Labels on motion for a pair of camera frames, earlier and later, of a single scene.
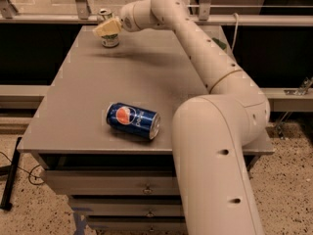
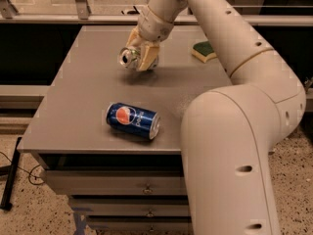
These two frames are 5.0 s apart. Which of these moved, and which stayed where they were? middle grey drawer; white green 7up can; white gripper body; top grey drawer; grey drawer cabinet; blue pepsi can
Moved: white green 7up can; white gripper body
Stayed: grey drawer cabinet; blue pepsi can; top grey drawer; middle grey drawer
